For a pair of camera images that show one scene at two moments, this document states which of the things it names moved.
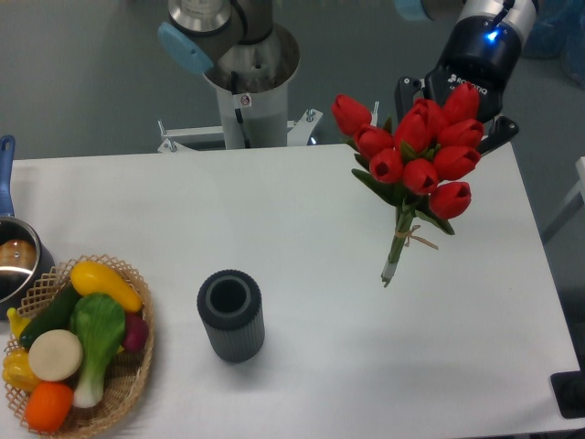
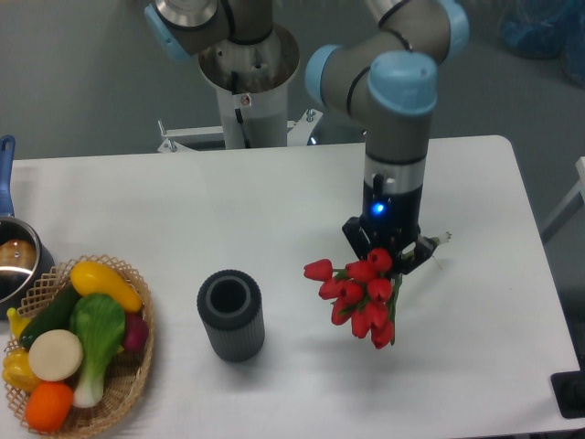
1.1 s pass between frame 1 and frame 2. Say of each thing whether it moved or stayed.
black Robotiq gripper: moved
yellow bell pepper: stayed
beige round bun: stayed
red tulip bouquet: moved
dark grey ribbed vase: stayed
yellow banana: stayed
